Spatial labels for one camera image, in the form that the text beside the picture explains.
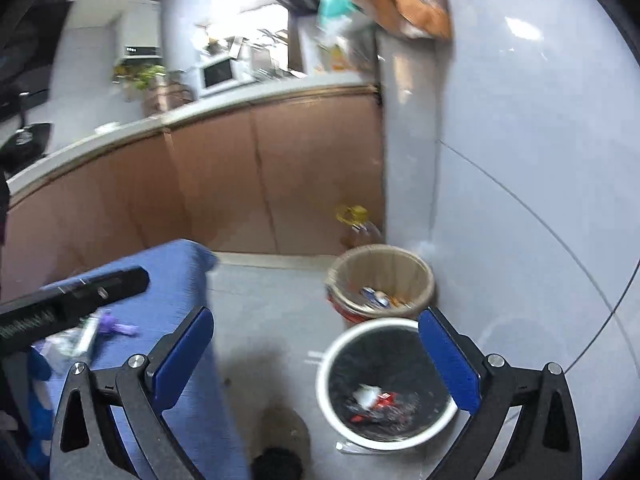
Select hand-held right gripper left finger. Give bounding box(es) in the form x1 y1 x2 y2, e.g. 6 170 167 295
48 306 216 480

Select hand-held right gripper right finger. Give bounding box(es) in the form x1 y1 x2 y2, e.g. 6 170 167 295
417 306 583 480

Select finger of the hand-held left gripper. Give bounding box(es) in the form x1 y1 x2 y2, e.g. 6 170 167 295
52 266 151 328

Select purple wrapper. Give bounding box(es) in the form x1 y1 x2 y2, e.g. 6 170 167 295
97 310 140 337

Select clear plastic wrapper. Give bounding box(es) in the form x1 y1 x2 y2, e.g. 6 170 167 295
37 312 101 361

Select red snack wrapper scrap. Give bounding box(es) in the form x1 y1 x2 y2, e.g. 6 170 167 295
350 391 402 423

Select white paper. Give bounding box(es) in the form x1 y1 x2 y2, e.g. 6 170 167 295
352 384 384 406

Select white round bin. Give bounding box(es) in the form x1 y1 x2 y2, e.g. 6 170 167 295
315 317 458 450

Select blue fuzzy towel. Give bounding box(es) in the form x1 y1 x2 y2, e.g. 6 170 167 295
27 239 251 480

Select black bin liner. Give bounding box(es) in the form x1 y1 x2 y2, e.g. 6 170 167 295
322 325 453 443

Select mixed packaging scraps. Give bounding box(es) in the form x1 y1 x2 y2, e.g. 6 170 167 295
360 286 416 309

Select beige wood-look bin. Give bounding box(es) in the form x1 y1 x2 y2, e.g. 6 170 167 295
326 244 435 325

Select clear plastic scrap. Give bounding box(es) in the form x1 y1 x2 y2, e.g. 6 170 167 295
336 441 381 456

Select dark round object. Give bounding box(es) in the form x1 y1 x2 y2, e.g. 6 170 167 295
250 447 305 480

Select yellow-capped oil bottle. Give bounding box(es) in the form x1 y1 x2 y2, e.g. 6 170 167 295
336 204 385 250

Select black wok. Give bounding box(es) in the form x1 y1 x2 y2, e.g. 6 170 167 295
0 122 53 161

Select copper-coloured cooker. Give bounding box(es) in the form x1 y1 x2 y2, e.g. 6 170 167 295
145 82 193 113

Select green potted plant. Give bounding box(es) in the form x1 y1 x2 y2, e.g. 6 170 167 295
112 60 166 96

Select brown kitchen cabinets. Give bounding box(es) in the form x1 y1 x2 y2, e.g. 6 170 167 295
0 85 386 306

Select white kitchen countertop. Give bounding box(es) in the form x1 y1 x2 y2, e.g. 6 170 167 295
7 72 378 196

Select white microwave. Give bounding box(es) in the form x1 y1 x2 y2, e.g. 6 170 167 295
196 54 253 97

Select black range hood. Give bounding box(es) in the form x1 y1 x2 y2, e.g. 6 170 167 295
0 0 73 121

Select white water heater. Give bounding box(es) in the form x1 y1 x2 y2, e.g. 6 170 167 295
120 0 163 61

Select yellow detergent bottle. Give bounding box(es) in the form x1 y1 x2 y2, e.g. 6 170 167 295
320 42 351 72

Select orange patterned apron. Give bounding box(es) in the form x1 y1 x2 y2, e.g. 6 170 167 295
350 0 453 41

